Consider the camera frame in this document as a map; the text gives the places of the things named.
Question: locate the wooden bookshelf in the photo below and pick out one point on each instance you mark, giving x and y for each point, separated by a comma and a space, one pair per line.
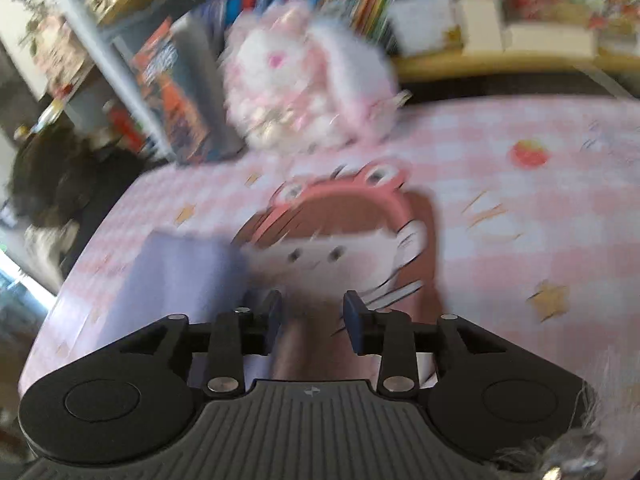
450, 65

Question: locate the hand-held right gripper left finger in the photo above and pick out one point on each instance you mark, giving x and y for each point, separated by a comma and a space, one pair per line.
272, 322

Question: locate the dark bag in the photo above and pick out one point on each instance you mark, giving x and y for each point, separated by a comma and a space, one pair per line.
55, 175

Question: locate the white pink plush bunny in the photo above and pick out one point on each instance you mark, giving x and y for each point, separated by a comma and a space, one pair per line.
300, 75

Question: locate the grey fur pompom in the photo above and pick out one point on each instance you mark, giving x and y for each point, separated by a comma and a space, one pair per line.
615, 400

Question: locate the beige pen holder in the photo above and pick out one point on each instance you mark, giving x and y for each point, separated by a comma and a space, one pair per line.
477, 25

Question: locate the small white boxes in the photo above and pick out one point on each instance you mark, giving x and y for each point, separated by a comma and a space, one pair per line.
425, 25

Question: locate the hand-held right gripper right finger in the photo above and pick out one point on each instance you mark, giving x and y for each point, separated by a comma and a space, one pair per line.
354, 320

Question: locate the pink checked cartoon desk mat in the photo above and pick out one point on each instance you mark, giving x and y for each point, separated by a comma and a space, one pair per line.
500, 210

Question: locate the white flat box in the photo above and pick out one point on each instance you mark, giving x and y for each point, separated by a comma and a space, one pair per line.
550, 40

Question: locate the dragon cover book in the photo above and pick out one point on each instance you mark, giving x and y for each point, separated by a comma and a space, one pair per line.
185, 100

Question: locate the purple and brown sweater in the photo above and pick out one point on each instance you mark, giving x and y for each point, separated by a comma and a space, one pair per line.
175, 285

